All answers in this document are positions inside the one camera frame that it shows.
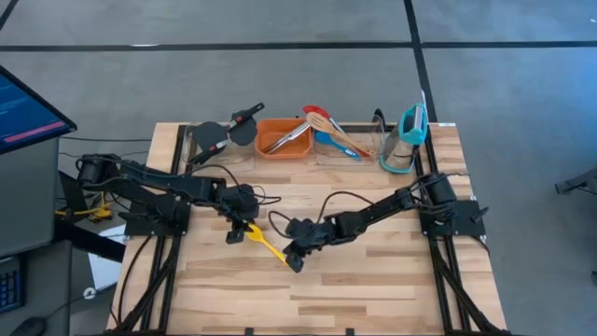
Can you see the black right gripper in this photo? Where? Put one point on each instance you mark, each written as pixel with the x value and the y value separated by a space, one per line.
pixel 308 233

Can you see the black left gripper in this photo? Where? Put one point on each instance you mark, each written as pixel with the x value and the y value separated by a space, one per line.
pixel 240 203

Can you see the yellow silicone spoon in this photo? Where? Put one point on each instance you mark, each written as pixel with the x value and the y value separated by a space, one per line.
pixel 268 245

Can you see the rectangular black spatula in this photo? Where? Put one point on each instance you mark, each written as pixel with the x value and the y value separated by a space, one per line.
pixel 205 154

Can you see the blue silicone spoon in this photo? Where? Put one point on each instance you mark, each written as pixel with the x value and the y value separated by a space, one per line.
pixel 324 138

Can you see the metal tongs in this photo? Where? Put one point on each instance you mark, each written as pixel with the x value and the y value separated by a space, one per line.
pixel 302 128

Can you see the wooden slotted spatula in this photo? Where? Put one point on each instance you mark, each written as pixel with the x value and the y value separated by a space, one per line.
pixel 319 122

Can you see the red spoon steel shaft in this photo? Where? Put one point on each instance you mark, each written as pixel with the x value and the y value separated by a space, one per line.
pixel 311 109

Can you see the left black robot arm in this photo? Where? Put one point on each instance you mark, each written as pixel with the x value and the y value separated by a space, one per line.
pixel 158 179

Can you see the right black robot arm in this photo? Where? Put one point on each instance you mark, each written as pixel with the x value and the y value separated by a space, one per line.
pixel 373 214

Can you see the clear plastic bin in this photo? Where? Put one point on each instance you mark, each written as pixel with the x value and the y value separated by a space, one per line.
pixel 238 156
pixel 368 135

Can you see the orange plastic bin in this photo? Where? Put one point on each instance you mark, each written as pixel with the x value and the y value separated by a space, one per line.
pixel 280 135

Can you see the black table clamp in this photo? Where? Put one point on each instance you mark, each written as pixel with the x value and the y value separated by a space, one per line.
pixel 379 116

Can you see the yellow clamp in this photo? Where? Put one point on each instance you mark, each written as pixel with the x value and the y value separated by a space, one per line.
pixel 101 214

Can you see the white box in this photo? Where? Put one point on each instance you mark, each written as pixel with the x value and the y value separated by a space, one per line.
pixel 105 261

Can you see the grey cabinet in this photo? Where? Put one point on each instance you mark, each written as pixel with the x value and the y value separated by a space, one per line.
pixel 23 196

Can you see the computer monitor blue screen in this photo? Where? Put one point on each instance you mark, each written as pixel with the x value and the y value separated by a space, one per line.
pixel 28 112

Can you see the black computer mouse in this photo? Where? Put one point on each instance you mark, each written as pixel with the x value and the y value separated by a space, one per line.
pixel 28 327

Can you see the black keyboard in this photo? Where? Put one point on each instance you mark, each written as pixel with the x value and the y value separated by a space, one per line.
pixel 9 289

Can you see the black stand leg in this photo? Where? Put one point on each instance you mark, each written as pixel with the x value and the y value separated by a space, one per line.
pixel 578 182

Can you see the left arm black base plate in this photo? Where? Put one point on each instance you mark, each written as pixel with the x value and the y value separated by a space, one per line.
pixel 154 228

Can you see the black aluminium table frame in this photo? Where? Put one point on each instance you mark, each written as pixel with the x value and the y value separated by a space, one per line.
pixel 445 280

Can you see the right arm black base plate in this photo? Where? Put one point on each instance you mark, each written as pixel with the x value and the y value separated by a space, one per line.
pixel 462 224

